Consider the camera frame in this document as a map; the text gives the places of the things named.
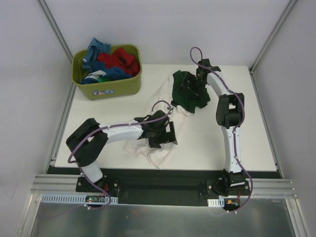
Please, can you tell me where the white green-sleeved Charlie Brown shirt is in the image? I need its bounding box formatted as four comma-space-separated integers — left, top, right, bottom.
124, 70, 210, 169

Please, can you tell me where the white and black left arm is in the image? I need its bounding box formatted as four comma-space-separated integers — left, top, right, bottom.
66, 110, 177, 192

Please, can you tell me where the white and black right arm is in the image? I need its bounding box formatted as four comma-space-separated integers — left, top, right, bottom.
196, 59, 246, 197

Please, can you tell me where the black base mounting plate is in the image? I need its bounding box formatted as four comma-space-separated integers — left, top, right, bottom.
46, 166, 282, 205

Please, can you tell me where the olive green plastic bin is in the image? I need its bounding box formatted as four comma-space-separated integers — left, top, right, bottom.
72, 49, 142, 100

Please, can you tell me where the bright green cloth in bin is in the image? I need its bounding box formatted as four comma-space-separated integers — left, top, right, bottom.
97, 77, 110, 83

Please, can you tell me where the red t-shirt in bin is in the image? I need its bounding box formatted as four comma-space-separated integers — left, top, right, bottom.
97, 47, 140, 80

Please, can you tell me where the blue t-shirt in bin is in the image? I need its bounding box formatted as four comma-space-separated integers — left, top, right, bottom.
80, 37, 133, 85

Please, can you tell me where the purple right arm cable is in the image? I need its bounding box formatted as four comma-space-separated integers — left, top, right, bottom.
189, 46, 255, 198

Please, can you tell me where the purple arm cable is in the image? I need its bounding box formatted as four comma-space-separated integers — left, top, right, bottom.
68, 100, 173, 196
189, 46, 255, 198

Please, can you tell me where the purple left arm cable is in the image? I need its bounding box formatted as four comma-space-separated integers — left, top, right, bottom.
68, 100, 173, 196

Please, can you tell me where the white right cable duct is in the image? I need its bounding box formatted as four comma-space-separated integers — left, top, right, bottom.
207, 197, 240, 208

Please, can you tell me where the white cable duct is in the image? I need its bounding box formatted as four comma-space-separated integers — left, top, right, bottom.
207, 197, 240, 208
41, 194, 119, 205

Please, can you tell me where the right aluminium frame post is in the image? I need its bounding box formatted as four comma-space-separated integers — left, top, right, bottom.
249, 0, 299, 75

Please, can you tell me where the aluminium frame post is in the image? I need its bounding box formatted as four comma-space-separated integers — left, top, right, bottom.
36, 0, 73, 62
249, 0, 299, 75

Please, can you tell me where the aluminium front rail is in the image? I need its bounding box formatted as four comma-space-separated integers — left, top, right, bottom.
31, 174, 298, 199

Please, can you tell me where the white left cable duct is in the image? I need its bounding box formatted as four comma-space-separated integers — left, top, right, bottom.
41, 194, 119, 205

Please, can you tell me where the left aluminium frame post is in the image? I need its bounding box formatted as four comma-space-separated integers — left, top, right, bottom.
36, 0, 73, 62

